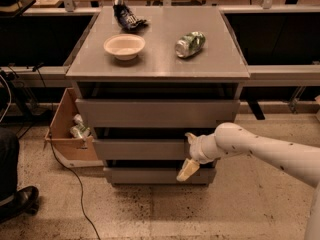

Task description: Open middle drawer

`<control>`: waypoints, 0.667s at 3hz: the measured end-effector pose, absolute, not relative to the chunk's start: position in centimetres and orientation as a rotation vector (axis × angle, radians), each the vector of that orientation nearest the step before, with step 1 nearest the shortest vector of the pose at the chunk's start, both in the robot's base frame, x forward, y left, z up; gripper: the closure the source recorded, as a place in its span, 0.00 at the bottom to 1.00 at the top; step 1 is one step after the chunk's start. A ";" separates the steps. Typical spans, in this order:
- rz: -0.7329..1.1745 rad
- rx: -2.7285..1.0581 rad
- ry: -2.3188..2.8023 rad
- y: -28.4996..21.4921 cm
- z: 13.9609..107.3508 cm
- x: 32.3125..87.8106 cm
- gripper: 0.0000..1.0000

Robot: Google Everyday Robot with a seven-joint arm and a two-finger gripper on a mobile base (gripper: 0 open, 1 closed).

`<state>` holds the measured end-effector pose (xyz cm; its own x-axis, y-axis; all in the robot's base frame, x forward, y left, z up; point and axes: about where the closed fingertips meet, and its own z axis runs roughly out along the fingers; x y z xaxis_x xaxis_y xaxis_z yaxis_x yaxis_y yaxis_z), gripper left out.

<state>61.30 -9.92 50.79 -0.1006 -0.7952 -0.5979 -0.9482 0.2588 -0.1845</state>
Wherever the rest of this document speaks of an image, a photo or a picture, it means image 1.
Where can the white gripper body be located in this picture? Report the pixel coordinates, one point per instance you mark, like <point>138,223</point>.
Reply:
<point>197,149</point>

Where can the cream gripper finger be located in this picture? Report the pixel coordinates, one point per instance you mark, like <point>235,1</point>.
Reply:
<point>189,167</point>
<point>191,138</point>

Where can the grey drawer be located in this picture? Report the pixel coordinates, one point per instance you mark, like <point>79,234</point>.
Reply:
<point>141,149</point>
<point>203,176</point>
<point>157,113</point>

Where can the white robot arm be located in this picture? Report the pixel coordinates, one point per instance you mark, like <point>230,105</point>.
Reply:
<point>299,161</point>

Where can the grey bottom drawer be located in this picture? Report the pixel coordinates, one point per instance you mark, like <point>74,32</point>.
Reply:
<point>203,176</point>

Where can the grey drawer cabinet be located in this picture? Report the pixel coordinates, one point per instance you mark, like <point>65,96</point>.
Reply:
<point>216,72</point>

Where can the grey top drawer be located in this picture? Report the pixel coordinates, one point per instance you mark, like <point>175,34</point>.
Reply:
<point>157,113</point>

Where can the green soda can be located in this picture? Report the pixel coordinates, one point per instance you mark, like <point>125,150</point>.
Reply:
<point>190,44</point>

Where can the green can in box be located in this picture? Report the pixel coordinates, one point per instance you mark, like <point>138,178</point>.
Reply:
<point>80,132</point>

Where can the white paper bowl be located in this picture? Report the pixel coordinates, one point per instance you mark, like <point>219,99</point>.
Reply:
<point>124,46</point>

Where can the cardboard box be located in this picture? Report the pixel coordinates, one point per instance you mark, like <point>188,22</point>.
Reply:
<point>59,133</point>

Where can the white bottle in box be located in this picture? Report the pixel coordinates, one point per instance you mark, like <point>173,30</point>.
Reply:
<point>77,119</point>

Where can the blue crumpled chip bag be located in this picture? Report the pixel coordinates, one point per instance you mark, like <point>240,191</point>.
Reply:
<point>126,18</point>

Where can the black shoe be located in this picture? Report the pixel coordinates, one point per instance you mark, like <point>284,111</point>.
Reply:
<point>25,200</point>

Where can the dark trouser leg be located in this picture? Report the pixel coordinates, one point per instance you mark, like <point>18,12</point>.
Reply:
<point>9,152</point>

